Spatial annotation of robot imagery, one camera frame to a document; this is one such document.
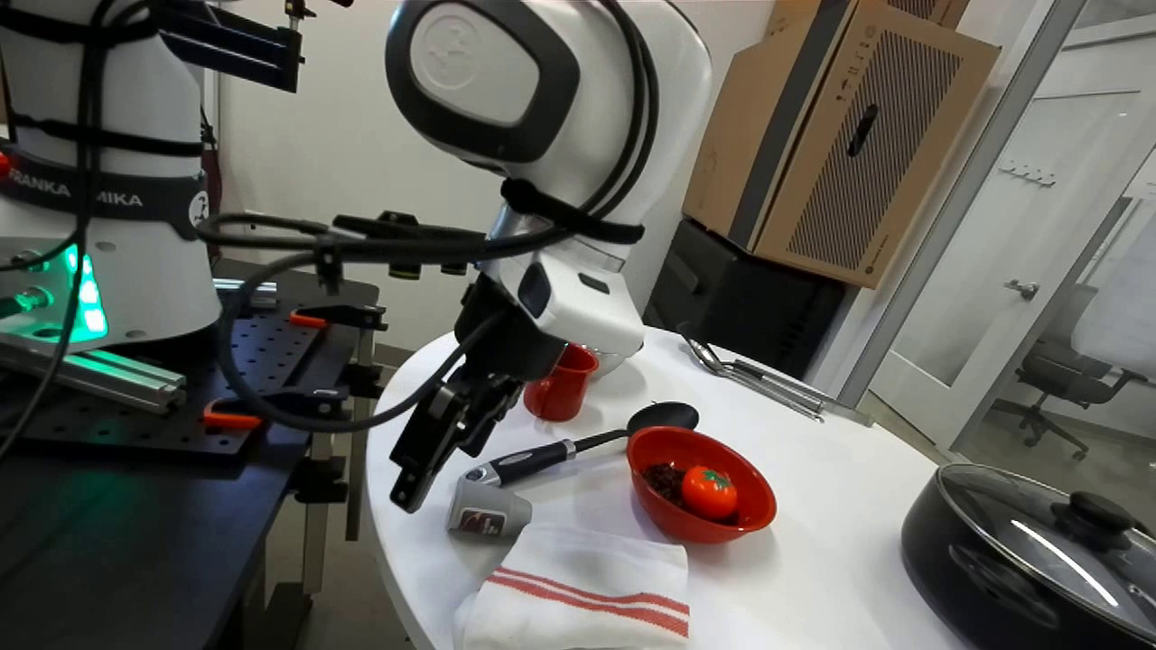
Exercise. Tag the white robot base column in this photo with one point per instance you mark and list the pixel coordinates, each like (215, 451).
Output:
(130, 276)

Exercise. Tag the black office chair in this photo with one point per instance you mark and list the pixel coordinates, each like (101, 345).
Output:
(1065, 366)

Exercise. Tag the black frying pan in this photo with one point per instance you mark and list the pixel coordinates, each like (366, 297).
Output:
(960, 598)

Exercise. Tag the aluminium rail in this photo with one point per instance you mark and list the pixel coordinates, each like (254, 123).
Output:
(108, 374)

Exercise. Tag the red tomato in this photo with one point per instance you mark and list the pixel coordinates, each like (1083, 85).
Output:
(710, 492)

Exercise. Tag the black serving spoon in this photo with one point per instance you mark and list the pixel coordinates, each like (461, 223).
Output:
(537, 460)

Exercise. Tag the brown cardboard box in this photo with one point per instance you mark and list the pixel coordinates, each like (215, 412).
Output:
(842, 182)

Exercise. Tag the red bowl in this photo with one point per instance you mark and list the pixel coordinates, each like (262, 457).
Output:
(705, 531)

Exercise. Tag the white towel with red stripes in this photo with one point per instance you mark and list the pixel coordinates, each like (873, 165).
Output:
(566, 574)

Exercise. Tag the white door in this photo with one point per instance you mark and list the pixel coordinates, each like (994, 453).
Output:
(960, 303)

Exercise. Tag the glass pan lid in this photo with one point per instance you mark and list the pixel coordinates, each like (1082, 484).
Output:
(1048, 547)

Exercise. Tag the wall coat hooks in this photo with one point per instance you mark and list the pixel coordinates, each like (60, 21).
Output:
(1029, 180)

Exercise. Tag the metal tongs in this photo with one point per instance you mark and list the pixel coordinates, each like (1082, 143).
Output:
(769, 383)

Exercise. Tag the red mug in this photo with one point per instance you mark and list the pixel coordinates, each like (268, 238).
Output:
(557, 399)

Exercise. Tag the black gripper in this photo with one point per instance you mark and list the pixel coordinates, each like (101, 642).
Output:
(510, 336)

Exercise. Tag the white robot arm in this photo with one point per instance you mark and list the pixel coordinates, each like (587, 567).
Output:
(600, 96)

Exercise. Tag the black breadboard table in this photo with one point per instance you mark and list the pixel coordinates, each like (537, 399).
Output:
(119, 543)

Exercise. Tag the black mounted camera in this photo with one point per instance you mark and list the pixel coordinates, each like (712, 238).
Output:
(238, 50)

